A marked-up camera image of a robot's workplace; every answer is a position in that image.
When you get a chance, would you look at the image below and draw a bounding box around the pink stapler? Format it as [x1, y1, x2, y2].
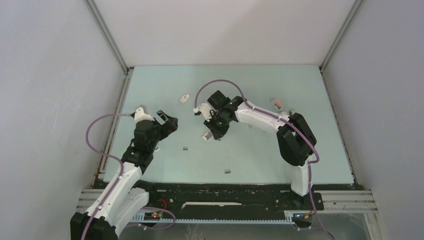
[270, 98, 284, 111]

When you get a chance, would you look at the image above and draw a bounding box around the aluminium frame rail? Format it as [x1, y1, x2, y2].
[76, 188, 379, 226]

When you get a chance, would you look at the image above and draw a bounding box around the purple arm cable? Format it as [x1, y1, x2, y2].
[193, 79, 335, 240]
[81, 113, 137, 240]

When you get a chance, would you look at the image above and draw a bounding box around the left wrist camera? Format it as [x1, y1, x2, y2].
[133, 105, 155, 123]

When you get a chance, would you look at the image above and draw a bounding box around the small white staple box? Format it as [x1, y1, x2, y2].
[179, 93, 190, 104]

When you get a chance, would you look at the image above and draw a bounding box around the white staple tray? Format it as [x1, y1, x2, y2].
[202, 130, 213, 141]

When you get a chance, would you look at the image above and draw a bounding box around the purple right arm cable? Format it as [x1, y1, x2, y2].
[193, 79, 335, 240]

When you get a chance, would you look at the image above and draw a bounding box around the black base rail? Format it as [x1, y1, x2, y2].
[148, 182, 324, 221]

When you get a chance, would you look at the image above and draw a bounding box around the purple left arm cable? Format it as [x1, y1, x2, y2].
[81, 113, 137, 240]

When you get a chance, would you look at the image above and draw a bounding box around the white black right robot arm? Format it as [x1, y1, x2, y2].
[193, 90, 317, 209]

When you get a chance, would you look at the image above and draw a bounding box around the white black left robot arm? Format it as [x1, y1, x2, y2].
[70, 106, 178, 240]

